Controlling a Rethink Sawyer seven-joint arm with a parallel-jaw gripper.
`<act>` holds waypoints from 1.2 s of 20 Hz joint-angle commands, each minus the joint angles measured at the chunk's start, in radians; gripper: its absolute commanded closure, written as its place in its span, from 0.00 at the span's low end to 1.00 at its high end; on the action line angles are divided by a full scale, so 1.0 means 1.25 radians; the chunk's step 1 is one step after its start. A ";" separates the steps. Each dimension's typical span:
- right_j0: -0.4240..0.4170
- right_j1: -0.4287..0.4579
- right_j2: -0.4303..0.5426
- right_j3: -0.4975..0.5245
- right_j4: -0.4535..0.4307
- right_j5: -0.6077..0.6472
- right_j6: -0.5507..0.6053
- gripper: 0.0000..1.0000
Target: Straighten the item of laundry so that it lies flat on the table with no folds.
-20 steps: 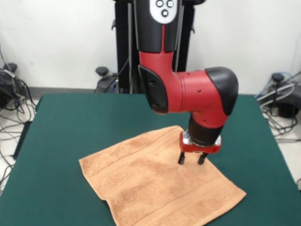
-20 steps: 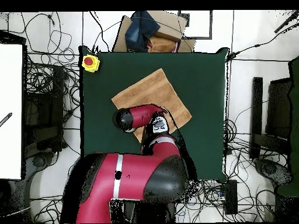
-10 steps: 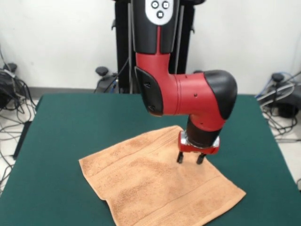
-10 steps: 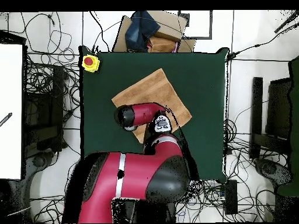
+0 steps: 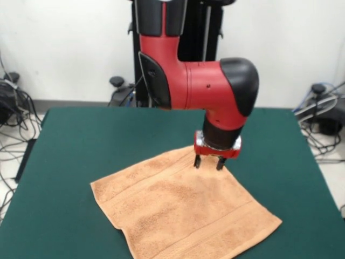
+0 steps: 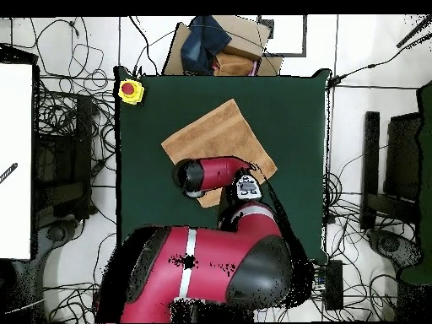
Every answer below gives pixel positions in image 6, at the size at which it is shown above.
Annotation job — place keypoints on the tan terry towel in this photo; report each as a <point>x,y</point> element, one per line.
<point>219,135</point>

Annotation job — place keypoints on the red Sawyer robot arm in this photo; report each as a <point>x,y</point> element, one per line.
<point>209,263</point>

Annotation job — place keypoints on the dark green table cloth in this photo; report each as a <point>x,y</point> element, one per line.
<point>287,118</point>

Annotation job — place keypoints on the tan towel in box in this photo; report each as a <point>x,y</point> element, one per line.
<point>233,65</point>

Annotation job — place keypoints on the yellow emergency stop button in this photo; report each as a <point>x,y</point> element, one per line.
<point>128,89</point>

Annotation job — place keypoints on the blue denim jeans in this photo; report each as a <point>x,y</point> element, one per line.
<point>202,44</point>

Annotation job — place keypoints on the black equipment rack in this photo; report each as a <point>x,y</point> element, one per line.
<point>82,135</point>

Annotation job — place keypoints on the brown cardboard box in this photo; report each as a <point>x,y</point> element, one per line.
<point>244,37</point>

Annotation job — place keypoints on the long black floor bar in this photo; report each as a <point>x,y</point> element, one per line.
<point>370,162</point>

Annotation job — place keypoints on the black power strip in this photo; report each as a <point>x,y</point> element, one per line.
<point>334,287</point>

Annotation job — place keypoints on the grey stand base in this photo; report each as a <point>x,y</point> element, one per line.
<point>391,246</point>
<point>55,233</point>

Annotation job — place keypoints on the black panel stand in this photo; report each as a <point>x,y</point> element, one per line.
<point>403,152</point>

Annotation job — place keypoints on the green cloth on stand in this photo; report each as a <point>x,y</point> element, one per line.
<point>426,168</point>

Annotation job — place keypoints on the black rectangular floor frame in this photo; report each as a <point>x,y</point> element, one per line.
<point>290,55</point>

